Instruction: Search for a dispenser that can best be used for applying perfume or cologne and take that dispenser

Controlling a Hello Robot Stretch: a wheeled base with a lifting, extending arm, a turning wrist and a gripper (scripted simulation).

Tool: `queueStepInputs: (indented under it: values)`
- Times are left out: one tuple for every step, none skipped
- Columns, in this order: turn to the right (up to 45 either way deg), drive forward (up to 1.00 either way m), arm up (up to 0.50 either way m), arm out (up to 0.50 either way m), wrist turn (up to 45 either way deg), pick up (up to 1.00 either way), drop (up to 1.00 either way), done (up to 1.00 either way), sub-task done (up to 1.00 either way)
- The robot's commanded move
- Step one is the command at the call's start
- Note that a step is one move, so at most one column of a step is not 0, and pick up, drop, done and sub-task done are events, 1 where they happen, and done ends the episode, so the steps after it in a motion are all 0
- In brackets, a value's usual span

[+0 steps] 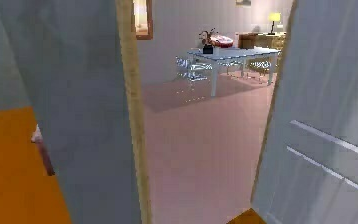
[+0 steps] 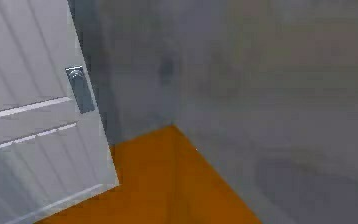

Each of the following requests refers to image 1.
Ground brown framed window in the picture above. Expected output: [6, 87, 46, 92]
[132, 0, 154, 41]

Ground black pot house plant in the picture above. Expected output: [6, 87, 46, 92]
[199, 28, 219, 55]

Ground clear plastic chair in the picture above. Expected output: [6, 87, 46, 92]
[175, 55, 213, 83]
[246, 58, 279, 83]

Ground white dining table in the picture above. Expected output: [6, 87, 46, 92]
[186, 46, 281, 98]

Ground brown door handle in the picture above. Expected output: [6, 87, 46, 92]
[30, 124, 56, 177]

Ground grey room door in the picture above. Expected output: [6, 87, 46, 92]
[0, 0, 153, 224]

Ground yellow table lamp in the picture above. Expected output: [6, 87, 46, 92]
[266, 12, 282, 36]

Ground red bowl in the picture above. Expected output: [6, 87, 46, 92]
[209, 34, 235, 49]

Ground brown wooden sideboard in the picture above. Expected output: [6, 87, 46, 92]
[237, 31, 287, 51]

